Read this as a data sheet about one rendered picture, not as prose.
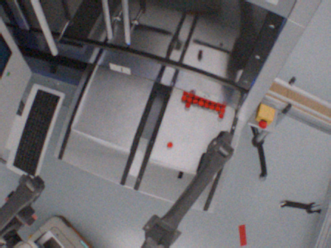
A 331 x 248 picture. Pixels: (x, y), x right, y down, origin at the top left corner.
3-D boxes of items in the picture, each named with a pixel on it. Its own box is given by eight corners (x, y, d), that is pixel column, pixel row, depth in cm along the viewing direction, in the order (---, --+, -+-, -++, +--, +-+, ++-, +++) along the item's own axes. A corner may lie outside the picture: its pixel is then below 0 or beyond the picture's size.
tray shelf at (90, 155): (91, 56, 189) (91, 54, 187) (247, 105, 185) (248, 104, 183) (54, 157, 177) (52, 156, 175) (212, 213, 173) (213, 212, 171)
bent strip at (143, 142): (140, 140, 178) (140, 136, 173) (148, 142, 178) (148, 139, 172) (129, 173, 175) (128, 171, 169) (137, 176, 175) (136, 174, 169)
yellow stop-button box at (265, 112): (258, 104, 175) (261, 98, 168) (273, 110, 175) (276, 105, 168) (254, 121, 173) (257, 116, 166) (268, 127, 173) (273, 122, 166)
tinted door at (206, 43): (130, 48, 152) (124, -36, 96) (249, 87, 150) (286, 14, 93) (129, 49, 152) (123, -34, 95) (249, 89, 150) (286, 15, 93)
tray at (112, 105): (101, 57, 187) (100, 54, 184) (158, 72, 186) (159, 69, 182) (72, 130, 178) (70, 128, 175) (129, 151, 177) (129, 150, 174)
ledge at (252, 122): (254, 94, 187) (255, 93, 185) (278, 104, 186) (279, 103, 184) (247, 124, 183) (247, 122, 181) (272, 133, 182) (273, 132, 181)
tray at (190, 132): (176, 79, 185) (176, 76, 182) (237, 99, 184) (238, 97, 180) (150, 159, 176) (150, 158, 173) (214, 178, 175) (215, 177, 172)
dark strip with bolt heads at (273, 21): (227, 102, 171) (270, 9, 94) (238, 107, 170) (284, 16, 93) (227, 105, 170) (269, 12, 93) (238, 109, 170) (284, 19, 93)
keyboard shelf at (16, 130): (24, 80, 195) (22, 78, 192) (66, 94, 193) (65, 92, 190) (-4, 161, 183) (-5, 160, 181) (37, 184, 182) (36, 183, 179)
